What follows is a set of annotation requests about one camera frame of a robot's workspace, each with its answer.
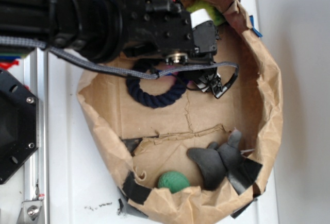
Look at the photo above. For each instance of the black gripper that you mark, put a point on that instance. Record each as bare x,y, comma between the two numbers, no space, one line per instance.
164,29

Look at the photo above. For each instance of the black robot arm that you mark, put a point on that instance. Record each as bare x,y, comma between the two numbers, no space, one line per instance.
100,30

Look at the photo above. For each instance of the green plush toy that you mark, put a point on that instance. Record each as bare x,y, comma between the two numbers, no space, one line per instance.
214,13

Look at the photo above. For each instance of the brown paper-lined cardboard bin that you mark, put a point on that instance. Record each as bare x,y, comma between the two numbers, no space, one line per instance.
138,144

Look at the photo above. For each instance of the grey plush toy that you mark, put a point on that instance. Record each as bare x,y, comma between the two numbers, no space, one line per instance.
217,162

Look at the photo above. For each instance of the green textured ball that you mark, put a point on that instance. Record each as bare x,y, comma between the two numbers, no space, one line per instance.
174,181

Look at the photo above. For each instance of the aluminium extrusion rail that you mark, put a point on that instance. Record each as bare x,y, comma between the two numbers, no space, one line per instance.
36,178

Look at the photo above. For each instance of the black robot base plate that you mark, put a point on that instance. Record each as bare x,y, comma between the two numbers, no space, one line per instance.
18,125

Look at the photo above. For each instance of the metal corner bracket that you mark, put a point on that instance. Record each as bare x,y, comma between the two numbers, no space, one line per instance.
31,212

